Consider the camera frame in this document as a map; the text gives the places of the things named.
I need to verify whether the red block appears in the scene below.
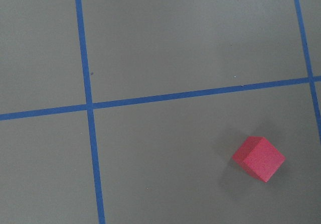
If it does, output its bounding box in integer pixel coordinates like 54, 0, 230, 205
232, 136, 285, 183

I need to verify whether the brown paper table mat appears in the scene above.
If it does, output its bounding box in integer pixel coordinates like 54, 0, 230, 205
1, 0, 320, 223

